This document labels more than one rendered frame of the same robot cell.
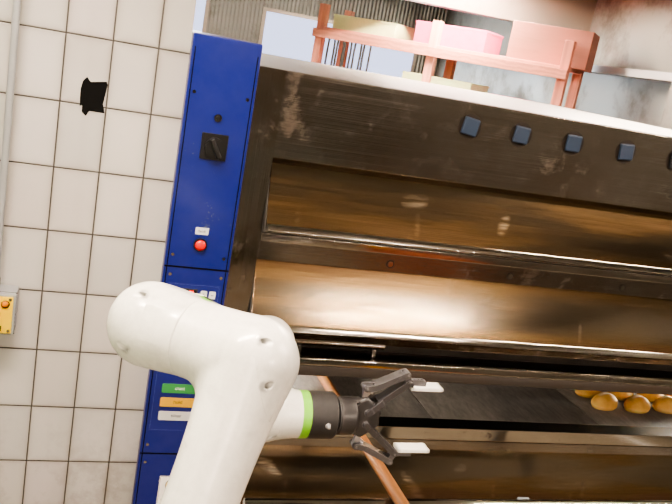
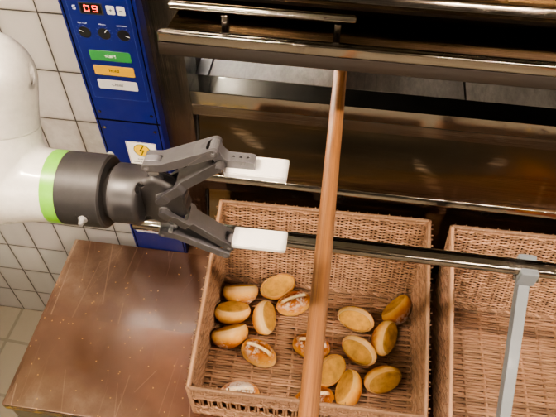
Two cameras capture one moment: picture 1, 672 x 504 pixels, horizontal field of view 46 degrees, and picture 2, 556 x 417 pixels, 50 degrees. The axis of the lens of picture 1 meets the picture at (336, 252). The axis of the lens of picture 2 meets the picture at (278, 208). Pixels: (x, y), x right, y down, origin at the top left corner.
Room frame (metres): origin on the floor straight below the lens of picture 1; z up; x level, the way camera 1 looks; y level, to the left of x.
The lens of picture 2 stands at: (1.09, -0.45, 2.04)
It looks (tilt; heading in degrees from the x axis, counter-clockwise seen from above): 51 degrees down; 26
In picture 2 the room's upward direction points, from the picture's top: straight up
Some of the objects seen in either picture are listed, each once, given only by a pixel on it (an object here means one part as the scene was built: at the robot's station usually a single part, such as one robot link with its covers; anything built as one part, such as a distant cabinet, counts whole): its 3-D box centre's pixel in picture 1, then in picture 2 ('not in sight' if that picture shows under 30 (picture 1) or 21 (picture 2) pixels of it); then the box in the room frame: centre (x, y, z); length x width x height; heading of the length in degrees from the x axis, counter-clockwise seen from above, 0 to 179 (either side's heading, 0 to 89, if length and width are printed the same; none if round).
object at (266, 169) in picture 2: (424, 386); (256, 168); (1.49, -0.22, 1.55); 0.07 x 0.03 x 0.01; 109
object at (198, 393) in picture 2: not in sight; (313, 314); (1.79, -0.20, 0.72); 0.56 x 0.49 x 0.28; 109
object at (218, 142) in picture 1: (216, 138); not in sight; (1.84, 0.32, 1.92); 0.06 x 0.04 x 0.11; 108
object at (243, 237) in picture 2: (411, 447); (260, 239); (1.49, -0.22, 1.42); 0.07 x 0.03 x 0.01; 109
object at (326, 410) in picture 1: (319, 413); (94, 187); (1.43, -0.03, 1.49); 0.12 x 0.06 x 0.09; 19
